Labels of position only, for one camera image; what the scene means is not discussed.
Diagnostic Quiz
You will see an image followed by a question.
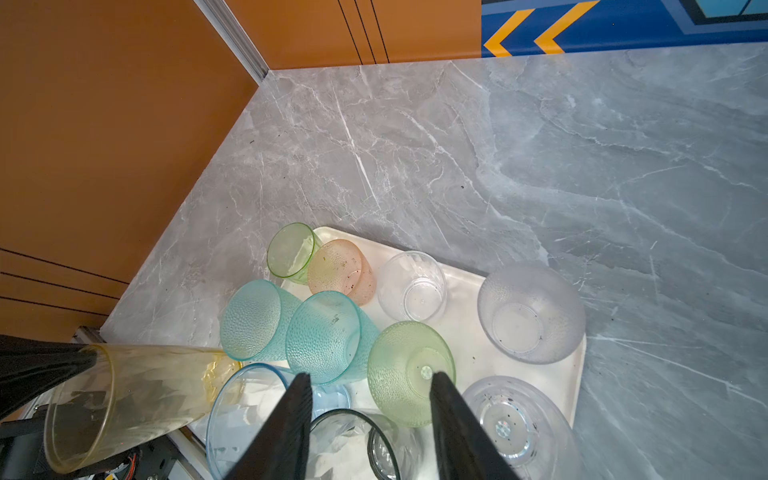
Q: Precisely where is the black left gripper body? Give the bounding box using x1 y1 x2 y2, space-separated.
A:
1 405 66 480

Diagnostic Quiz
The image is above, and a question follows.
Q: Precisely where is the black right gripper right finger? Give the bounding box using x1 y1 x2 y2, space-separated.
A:
429 372 519 480

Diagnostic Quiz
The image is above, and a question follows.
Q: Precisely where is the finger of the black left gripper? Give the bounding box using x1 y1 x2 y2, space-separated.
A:
1 335 98 419

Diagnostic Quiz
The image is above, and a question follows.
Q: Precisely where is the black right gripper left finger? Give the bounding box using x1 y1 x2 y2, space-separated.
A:
225 373 313 480

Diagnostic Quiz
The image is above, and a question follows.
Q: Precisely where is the blue-grey tall plastic cup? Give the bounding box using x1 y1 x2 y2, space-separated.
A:
205 362 352 480

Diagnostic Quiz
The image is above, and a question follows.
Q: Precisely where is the dark grey tall cup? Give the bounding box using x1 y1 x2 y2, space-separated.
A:
306 409 424 479

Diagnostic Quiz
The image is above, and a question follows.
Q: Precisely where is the clear faceted glass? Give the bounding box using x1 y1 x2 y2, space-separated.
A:
463 376 582 479

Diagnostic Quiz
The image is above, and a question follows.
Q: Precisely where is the yellow tall plastic cup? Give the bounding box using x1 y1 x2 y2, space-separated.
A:
44 344 242 474

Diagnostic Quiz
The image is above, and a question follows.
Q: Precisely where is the light green tall cup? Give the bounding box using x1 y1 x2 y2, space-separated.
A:
367 321 456 428

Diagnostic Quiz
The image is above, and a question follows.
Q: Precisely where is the teal tall cup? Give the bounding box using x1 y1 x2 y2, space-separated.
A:
219 279 302 362
285 291 380 385

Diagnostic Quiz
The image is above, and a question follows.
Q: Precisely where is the clear dimpled cup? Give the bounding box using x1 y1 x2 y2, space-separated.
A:
477 262 587 365

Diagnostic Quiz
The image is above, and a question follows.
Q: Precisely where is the clear small glass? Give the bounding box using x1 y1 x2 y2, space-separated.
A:
376 251 448 322

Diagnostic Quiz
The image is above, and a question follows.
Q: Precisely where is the pink small glass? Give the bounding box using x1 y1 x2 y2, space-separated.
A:
308 239 377 306

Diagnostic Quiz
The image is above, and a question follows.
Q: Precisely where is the green small glass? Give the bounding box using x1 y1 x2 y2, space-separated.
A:
267 222 323 285

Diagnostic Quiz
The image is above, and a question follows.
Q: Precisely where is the white rectangular tray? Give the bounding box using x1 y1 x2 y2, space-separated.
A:
185 225 588 480

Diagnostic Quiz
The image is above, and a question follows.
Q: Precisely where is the left aluminium corner post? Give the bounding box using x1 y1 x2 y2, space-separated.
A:
194 0 270 85

